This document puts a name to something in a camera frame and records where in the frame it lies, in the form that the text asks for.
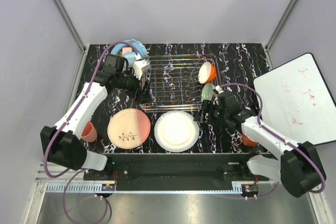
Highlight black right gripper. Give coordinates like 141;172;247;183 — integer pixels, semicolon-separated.
193;99;229;127

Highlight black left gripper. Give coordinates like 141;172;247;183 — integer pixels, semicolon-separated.
116;67;152;104

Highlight green ceramic bowl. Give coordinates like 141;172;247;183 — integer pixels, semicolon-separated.
201;83;215;108

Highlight white paper plate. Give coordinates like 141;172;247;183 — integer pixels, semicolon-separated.
154;111;199;153

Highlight orange and white bowl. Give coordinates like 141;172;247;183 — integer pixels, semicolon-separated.
198;62;216;84

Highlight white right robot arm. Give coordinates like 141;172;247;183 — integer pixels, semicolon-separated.
195;88;327;198

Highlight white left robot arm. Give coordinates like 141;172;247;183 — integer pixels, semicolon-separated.
40;55;150;180

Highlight small pink box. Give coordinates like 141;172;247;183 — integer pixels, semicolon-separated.
122;47;133;55

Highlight blue headphones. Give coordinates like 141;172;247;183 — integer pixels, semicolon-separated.
111;39;148;61

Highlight pink and cream plate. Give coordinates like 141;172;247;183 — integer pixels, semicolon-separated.
107;109;151;150

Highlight orange ceramic mug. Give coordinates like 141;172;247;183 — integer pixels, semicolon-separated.
241;134;258;147

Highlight pink plastic cup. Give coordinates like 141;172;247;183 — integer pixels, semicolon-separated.
81;121;98;143

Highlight white whiteboard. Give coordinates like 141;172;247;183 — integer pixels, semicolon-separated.
254;53;335;145

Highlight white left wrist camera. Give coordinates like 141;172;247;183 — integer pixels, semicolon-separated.
133;59;151;80

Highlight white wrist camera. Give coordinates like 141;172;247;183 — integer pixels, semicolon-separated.
214;86;225;101
133;59;151;80

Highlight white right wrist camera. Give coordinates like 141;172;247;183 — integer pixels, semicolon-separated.
214;86;225;101

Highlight wire dish rack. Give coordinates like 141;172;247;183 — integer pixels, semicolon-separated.
141;54;222;112

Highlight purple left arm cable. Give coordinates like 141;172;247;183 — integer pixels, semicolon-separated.
43;40;140;223

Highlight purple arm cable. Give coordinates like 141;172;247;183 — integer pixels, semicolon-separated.
43;40;140;223
217;82;328;200

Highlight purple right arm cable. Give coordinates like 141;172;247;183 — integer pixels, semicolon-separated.
217;82;328;200

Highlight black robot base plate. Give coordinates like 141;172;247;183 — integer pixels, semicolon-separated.
83;153;267;193

